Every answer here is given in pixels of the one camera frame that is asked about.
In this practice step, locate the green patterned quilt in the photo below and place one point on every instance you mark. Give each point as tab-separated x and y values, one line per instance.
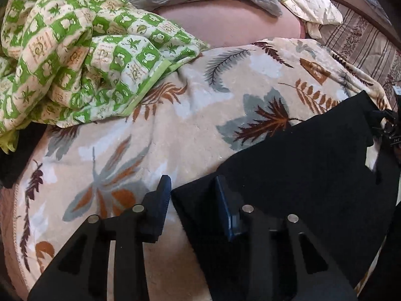
78	53

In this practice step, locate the wooden bed frame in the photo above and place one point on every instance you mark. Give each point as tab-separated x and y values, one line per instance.
369	15

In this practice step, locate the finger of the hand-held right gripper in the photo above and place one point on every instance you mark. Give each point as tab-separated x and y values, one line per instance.
381	121

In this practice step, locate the pink bed sheet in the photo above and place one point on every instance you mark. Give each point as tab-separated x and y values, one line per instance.
219	22

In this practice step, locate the cream floral cloth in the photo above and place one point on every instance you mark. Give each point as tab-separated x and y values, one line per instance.
313	3

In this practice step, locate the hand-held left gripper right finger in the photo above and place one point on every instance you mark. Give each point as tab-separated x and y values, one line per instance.
226	207

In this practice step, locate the brown striped bed sheet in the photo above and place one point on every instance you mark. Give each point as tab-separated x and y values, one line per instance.
360	40

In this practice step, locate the black pants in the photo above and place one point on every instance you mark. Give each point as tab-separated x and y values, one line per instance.
297	163

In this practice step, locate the leaf print blanket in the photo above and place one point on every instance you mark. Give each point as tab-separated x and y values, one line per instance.
194	138

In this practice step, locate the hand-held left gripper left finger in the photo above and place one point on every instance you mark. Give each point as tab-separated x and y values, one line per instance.
163	194

